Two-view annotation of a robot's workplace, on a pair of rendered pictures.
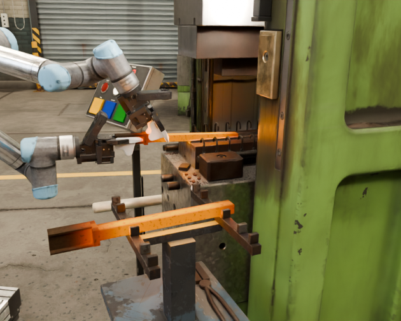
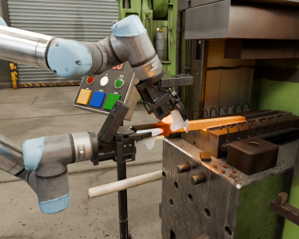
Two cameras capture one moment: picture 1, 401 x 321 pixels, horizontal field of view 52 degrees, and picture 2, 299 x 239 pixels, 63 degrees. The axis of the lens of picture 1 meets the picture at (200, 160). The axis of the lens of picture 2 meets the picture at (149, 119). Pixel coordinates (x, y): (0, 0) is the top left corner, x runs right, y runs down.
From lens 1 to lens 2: 71 cm
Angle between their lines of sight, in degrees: 8
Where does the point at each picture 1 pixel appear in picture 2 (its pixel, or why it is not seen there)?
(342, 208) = not seen: outside the picture
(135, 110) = (158, 98)
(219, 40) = (249, 18)
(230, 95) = (219, 81)
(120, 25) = not seen: hidden behind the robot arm
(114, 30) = not seen: hidden behind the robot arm
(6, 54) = not seen: outside the picture
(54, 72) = (72, 50)
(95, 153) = (113, 150)
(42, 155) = (53, 160)
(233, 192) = (273, 184)
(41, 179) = (51, 191)
